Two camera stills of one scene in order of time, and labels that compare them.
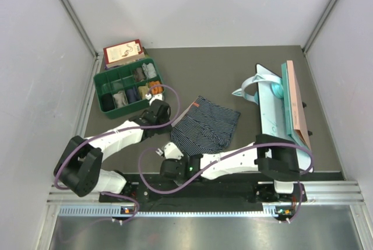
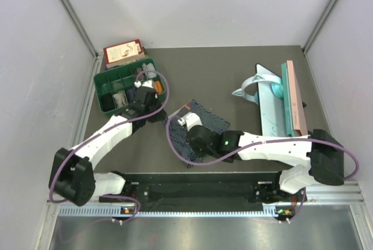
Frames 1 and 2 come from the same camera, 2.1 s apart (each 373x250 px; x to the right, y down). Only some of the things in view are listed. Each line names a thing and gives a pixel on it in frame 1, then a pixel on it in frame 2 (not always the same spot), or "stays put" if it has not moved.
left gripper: x=164 y=131 to x=161 y=115
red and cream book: x=123 y=53 stays put
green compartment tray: x=121 y=91 stays put
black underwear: x=107 y=103 stays put
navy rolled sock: x=132 y=95 stays put
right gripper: x=185 y=158 to x=195 y=148
